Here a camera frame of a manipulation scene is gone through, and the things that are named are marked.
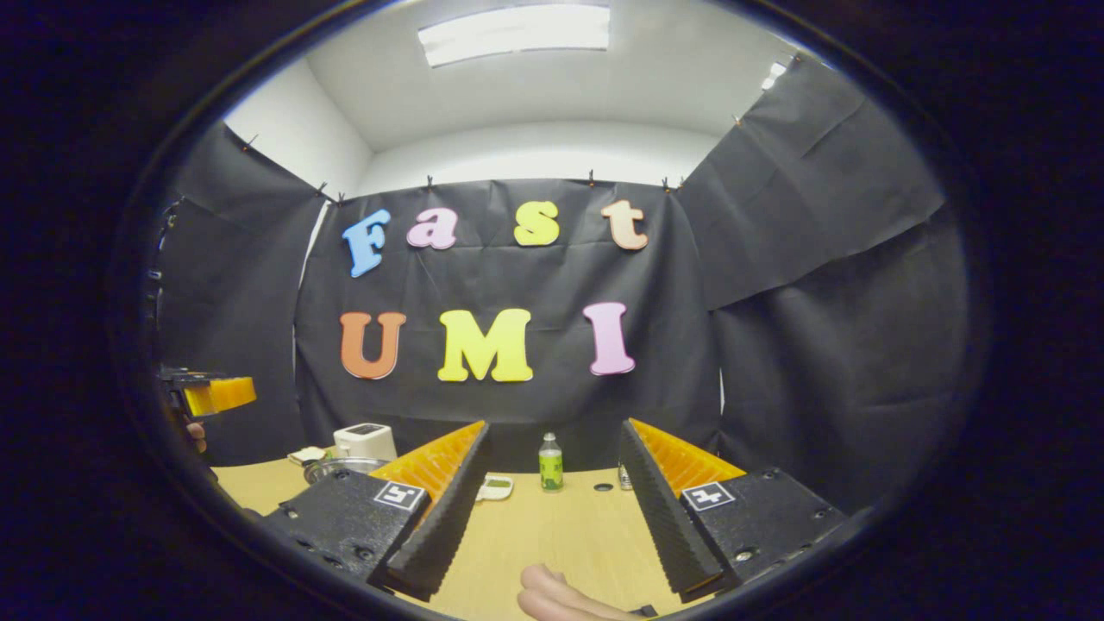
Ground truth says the large ceiling light panel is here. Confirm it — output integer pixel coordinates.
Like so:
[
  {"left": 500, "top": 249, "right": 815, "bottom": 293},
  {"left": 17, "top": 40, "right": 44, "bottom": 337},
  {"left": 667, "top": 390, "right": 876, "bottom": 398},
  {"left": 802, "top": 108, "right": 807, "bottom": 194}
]
[{"left": 418, "top": 4, "right": 611, "bottom": 68}]

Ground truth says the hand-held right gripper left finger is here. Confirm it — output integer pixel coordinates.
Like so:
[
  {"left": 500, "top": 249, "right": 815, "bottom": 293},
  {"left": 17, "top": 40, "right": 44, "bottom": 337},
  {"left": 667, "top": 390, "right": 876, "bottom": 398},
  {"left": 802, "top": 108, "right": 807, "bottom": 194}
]
[{"left": 259, "top": 420, "right": 491, "bottom": 603}]

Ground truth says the steel pot with black handle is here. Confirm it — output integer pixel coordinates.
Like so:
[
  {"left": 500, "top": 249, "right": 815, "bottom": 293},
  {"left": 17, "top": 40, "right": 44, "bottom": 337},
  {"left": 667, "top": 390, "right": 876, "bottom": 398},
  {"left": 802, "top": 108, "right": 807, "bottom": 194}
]
[{"left": 304, "top": 457, "right": 389, "bottom": 484}]

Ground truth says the green label plastic bottle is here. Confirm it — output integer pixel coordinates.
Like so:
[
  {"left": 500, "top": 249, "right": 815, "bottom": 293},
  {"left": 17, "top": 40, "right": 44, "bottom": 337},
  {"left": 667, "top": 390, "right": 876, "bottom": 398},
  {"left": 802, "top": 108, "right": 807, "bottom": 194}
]
[{"left": 539, "top": 433, "right": 564, "bottom": 492}]

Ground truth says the white toaster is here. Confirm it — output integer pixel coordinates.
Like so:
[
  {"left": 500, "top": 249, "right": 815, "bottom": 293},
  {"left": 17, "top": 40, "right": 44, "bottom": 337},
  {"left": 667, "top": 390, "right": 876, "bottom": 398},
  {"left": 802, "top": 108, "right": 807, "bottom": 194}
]
[{"left": 334, "top": 423, "right": 398, "bottom": 462}]

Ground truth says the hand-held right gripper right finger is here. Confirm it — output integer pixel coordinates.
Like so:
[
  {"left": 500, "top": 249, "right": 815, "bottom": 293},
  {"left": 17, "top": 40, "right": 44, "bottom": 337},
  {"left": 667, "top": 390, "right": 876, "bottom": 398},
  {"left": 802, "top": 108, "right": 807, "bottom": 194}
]
[{"left": 618, "top": 418, "right": 850, "bottom": 605}]

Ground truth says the row of black cloth clips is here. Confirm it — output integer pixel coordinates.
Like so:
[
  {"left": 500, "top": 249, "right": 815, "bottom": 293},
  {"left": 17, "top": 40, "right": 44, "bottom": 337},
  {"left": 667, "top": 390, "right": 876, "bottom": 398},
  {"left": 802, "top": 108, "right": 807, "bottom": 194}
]
[{"left": 241, "top": 53, "right": 803, "bottom": 204}]

